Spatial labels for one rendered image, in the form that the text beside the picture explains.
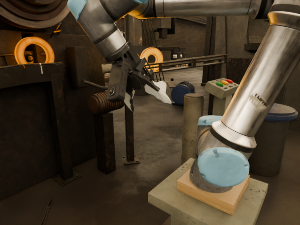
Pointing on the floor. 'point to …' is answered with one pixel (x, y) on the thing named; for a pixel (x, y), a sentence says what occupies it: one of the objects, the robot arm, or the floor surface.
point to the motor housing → (104, 130)
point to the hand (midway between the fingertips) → (150, 109)
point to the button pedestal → (220, 95)
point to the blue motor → (187, 87)
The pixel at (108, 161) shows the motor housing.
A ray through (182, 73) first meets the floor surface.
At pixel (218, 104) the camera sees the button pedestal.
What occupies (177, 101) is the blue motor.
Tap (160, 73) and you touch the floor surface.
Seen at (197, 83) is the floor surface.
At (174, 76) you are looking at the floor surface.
